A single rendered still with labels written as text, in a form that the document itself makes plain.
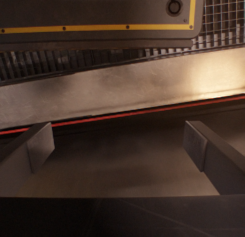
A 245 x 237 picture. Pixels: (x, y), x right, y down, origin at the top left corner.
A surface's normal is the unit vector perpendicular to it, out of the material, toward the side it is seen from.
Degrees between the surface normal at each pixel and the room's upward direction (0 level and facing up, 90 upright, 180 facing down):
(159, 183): 65
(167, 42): 0
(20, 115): 0
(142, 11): 0
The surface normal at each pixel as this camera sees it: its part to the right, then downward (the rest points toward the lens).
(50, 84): 0.00, 0.29
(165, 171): -0.14, -0.76
